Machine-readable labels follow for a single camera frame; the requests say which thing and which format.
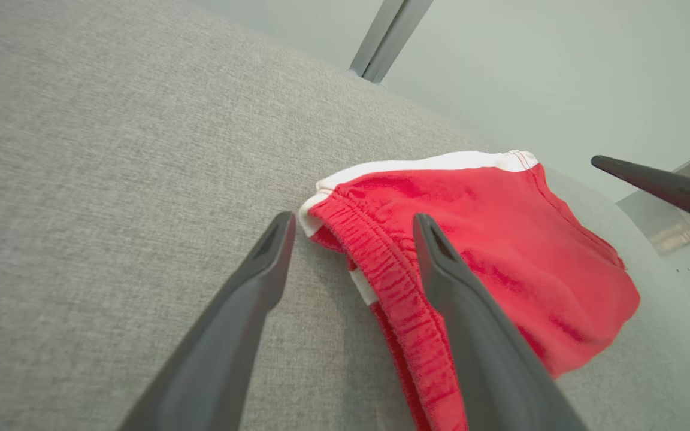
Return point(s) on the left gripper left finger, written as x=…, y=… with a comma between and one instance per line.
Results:
x=219, y=347

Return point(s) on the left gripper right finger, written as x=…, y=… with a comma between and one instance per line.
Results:
x=489, y=359

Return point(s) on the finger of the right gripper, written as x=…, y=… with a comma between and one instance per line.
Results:
x=656, y=182

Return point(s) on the red jersey with number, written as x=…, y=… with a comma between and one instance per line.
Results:
x=501, y=239

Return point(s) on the grey fabric sofa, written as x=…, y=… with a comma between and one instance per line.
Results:
x=111, y=149

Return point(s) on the grey partition post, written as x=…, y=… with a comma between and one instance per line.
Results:
x=402, y=30
x=375, y=30

